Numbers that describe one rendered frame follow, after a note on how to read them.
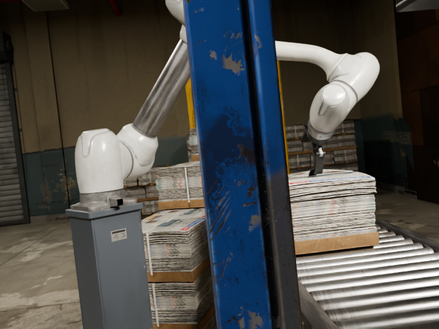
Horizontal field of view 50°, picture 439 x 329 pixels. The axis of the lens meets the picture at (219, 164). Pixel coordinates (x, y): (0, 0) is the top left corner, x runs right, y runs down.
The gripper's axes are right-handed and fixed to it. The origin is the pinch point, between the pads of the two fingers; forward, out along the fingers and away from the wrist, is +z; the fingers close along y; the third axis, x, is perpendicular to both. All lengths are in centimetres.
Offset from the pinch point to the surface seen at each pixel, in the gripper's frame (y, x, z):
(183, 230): 9, -49, 40
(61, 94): -453, -270, 591
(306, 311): 59, -21, -47
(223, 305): 64, -41, -109
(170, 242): 13, -55, 43
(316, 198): 21.5, -4.9, -15.0
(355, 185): 19.3, 8.1, -16.2
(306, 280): 48, -16, -26
